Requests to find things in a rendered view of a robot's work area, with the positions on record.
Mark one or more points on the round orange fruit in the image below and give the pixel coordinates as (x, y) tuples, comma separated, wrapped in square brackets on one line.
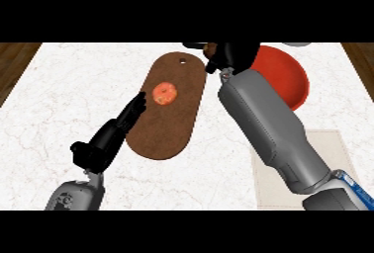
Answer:
[(164, 93)]

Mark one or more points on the red bowl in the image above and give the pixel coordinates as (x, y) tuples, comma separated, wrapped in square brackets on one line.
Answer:
[(284, 77)]

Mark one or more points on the grey rounded object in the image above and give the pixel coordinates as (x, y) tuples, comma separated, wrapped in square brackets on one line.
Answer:
[(297, 43)]

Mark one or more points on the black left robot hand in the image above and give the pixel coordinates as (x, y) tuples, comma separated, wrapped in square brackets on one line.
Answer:
[(104, 141)]

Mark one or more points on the beige placemat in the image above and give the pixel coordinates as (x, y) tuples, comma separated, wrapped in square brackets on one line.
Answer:
[(336, 154)]

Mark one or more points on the brown sweet potato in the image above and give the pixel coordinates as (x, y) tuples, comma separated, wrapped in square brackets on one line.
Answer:
[(210, 50)]

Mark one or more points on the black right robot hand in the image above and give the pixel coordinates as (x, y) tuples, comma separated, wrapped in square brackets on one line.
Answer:
[(234, 54)]

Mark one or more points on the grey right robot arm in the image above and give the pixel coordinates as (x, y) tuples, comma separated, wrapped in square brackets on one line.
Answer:
[(272, 131)]

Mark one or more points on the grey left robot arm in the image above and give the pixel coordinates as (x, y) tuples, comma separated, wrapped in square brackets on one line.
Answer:
[(77, 196)]

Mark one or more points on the brown oval cutting board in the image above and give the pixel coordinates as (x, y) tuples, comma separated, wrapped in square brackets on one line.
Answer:
[(167, 128)]

